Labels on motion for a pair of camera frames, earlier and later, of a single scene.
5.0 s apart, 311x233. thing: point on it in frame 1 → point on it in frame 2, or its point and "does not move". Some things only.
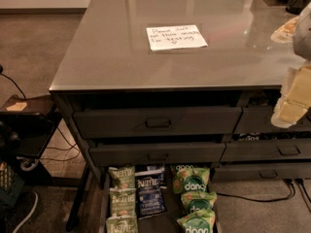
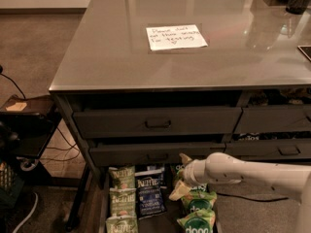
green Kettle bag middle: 122,201 does not move
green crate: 11,186 does not move
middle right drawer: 266,150 does not move
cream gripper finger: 285,33 → 185,159
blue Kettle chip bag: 151,193 does not move
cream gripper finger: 288,113 → 180,190
